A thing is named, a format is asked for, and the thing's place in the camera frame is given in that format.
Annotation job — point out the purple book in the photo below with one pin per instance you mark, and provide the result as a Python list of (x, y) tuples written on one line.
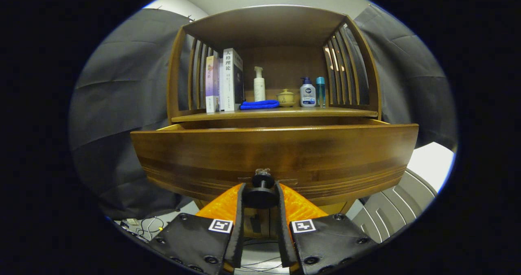
[(211, 84)]

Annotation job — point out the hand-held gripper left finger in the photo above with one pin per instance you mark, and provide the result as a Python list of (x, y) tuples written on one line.
[(240, 226)]

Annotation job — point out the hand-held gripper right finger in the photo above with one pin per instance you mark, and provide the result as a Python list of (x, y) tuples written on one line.
[(281, 226)]

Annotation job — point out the white lotion bottle blue cap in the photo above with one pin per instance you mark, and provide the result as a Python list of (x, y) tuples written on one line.
[(307, 96)]

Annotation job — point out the black backdrop cloth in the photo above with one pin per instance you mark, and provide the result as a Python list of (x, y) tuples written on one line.
[(122, 96)]

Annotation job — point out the blue folded cloth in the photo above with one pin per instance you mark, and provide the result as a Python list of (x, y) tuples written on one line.
[(258, 104)]

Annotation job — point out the white pump bottle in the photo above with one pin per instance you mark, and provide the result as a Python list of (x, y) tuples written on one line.
[(259, 88)]

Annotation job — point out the brown wooden cabinet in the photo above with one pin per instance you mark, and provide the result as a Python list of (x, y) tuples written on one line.
[(264, 27)]

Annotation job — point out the teal slim bottle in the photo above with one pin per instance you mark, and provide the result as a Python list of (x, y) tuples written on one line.
[(320, 92)]

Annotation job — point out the yellow lidded teacup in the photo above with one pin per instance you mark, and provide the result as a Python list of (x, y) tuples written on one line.
[(286, 97)]

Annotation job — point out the wooden countertop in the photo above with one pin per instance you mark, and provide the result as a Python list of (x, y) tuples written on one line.
[(285, 113)]

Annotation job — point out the brown wooden drawer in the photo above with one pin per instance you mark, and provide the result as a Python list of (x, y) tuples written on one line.
[(285, 153)]

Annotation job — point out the white book with portrait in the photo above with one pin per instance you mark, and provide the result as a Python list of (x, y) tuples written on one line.
[(228, 84)]

